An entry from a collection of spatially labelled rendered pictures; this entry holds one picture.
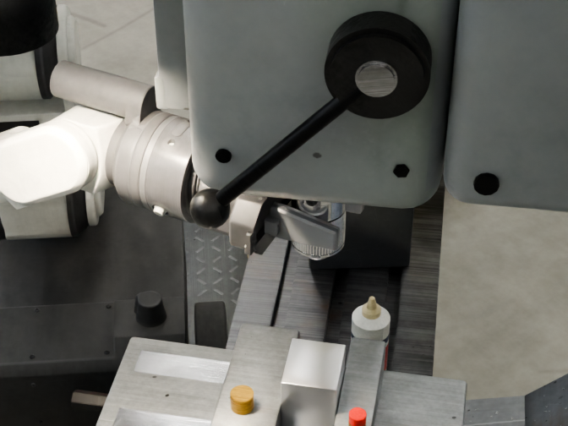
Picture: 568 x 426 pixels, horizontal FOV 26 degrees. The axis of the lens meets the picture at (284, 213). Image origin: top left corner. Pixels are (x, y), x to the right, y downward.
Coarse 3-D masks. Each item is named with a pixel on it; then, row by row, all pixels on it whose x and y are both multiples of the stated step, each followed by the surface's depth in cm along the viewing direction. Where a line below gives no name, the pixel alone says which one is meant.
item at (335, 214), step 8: (296, 200) 103; (296, 208) 103; (304, 208) 102; (312, 208) 102; (320, 208) 102; (328, 208) 102; (336, 208) 102; (344, 208) 104; (320, 216) 102; (328, 216) 102; (336, 216) 103; (344, 216) 104; (336, 224) 104; (344, 224) 105; (344, 232) 106; (344, 240) 106; (296, 248) 106; (304, 248) 105; (312, 248) 105; (320, 248) 105; (336, 248) 105; (312, 256) 105; (320, 256) 105; (328, 256) 105
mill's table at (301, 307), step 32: (416, 224) 154; (256, 256) 149; (288, 256) 151; (416, 256) 149; (256, 288) 144; (288, 288) 146; (320, 288) 144; (352, 288) 144; (384, 288) 144; (416, 288) 144; (256, 320) 140; (288, 320) 140; (320, 320) 140; (416, 320) 140; (416, 352) 136
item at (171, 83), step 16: (160, 0) 92; (176, 0) 92; (160, 16) 93; (176, 16) 93; (160, 32) 94; (176, 32) 94; (160, 48) 95; (176, 48) 94; (160, 64) 96; (176, 64) 95; (160, 80) 96; (176, 80) 96; (160, 96) 97; (176, 96) 97
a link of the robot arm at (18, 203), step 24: (0, 144) 110; (24, 144) 108; (48, 144) 107; (72, 144) 106; (0, 168) 111; (24, 168) 110; (48, 168) 108; (72, 168) 107; (96, 168) 109; (24, 192) 111; (48, 192) 110; (72, 192) 109
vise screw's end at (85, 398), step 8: (80, 392) 124; (88, 392) 124; (96, 392) 125; (72, 400) 124; (80, 400) 124; (88, 400) 124; (96, 400) 124; (104, 400) 123; (80, 408) 124; (88, 408) 124; (96, 408) 124
